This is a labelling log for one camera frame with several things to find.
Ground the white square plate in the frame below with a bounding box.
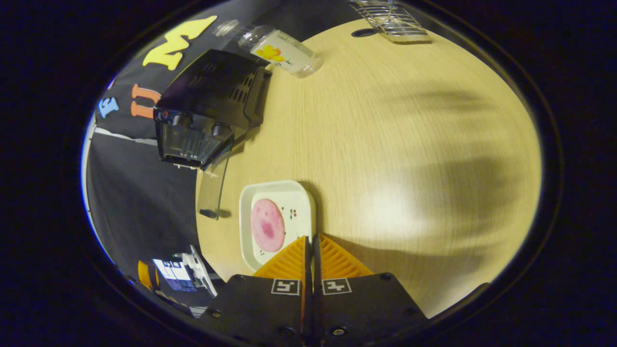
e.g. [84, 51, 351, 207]
[239, 180, 317, 271]

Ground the pink ham slice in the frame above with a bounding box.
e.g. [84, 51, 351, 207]
[250, 198, 286, 253]

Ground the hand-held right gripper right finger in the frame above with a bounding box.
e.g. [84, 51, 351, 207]
[313, 233, 429, 347]

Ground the black backdrop cloth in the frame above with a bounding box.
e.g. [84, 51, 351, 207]
[83, 0, 357, 290]

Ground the glass bottle yellow label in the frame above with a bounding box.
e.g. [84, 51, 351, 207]
[213, 19, 324, 79]

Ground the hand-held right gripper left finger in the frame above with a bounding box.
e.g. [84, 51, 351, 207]
[200, 235, 312, 347]

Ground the black electric oven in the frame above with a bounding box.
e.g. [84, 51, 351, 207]
[153, 48, 273, 220]

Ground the wire mesh holder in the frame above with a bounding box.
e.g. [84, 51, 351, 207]
[347, 0, 430, 44]

